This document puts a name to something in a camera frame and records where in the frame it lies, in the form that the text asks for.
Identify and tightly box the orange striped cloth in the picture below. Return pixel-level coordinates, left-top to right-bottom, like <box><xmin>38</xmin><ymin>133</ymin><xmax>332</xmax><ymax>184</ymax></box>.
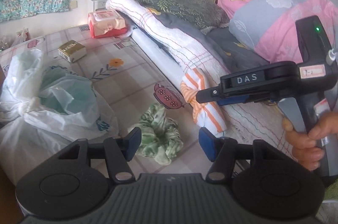
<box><xmin>180</xmin><ymin>68</ymin><xmax>228</xmax><ymax>135</ymax></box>

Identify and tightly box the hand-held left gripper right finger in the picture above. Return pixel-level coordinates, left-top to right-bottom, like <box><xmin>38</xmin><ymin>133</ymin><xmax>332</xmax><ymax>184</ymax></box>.
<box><xmin>199</xmin><ymin>127</ymin><xmax>280</xmax><ymax>183</ymax></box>

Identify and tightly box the green scrunchie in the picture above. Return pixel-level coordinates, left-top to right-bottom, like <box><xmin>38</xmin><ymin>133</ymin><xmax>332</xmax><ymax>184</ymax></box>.
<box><xmin>127</xmin><ymin>104</ymin><xmax>184</xmax><ymax>166</ymax></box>

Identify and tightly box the pink wet wipes pack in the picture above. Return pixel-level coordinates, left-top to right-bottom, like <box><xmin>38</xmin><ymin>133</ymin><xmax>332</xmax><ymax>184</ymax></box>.
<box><xmin>88</xmin><ymin>10</ymin><xmax>130</xmax><ymax>39</ymax></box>

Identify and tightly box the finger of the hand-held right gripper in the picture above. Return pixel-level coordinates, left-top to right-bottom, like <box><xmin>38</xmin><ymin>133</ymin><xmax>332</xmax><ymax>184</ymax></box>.
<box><xmin>196</xmin><ymin>87</ymin><xmax>272</xmax><ymax>106</ymax></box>

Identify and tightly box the pink and grey quilt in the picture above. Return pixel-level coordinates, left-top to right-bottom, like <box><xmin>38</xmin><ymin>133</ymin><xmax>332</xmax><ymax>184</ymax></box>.
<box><xmin>217</xmin><ymin>0</ymin><xmax>338</xmax><ymax>63</ymax></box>

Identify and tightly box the gold tissue pack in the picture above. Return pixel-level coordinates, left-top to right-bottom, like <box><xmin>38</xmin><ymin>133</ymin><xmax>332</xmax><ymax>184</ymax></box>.
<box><xmin>58</xmin><ymin>40</ymin><xmax>87</xmax><ymax>63</ymax></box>

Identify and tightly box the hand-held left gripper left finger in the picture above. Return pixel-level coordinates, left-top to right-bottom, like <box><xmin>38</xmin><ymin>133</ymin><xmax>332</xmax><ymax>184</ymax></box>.
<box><xmin>57</xmin><ymin>127</ymin><xmax>142</xmax><ymax>183</ymax></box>

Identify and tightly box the person's right hand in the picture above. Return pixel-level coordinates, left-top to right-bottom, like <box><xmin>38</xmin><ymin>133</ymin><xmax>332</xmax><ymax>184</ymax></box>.
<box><xmin>282</xmin><ymin>109</ymin><xmax>338</xmax><ymax>172</ymax></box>

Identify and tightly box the printed checked bed sheet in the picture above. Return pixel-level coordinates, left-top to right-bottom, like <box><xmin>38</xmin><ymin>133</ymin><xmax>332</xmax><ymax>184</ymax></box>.
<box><xmin>0</xmin><ymin>25</ymin><xmax>254</xmax><ymax>179</ymax></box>

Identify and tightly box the clear plastic bag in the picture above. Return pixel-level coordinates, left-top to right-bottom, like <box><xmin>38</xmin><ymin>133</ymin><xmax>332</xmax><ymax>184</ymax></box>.
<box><xmin>0</xmin><ymin>27</ymin><xmax>29</xmax><ymax>53</ymax></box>

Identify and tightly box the white water dispenser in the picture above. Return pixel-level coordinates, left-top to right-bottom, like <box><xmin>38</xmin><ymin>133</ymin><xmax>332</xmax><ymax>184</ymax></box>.
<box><xmin>88</xmin><ymin>0</ymin><xmax>111</xmax><ymax>14</ymax></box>

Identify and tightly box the dark brown board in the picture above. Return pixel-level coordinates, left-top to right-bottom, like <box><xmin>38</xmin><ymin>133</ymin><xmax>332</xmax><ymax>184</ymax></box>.
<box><xmin>0</xmin><ymin>166</ymin><xmax>22</xmax><ymax>224</ymax></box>

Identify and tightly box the grey blanket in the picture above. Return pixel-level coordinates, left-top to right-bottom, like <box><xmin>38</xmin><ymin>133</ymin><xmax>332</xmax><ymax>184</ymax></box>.
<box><xmin>148</xmin><ymin>6</ymin><xmax>270</xmax><ymax>74</ymax></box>

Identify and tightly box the tied white plastic bag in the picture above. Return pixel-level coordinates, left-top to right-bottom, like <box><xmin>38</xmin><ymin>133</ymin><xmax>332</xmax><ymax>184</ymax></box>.
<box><xmin>0</xmin><ymin>48</ymin><xmax>119</xmax><ymax>182</ymax></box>

